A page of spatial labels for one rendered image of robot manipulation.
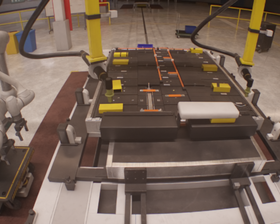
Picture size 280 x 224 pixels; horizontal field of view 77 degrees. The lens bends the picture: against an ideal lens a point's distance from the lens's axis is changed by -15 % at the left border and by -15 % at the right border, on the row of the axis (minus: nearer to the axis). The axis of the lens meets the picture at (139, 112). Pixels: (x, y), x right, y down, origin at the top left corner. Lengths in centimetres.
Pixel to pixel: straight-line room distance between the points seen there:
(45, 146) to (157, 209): 197
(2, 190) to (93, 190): 115
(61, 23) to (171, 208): 586
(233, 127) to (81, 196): 94
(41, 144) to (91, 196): 182
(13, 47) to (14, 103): 569
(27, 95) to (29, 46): 531
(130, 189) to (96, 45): 73
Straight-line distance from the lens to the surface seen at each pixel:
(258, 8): 126
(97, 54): 96
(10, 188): 209
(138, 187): 111
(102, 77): 90
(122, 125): 112
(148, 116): 119
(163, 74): 193
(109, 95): 89
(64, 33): 640
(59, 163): 130
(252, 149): 130
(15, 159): 232
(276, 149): 158
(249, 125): 129
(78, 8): 940
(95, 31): 93
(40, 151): 278
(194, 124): 116
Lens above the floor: 180
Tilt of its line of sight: 35 degrees down
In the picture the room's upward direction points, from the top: straight up
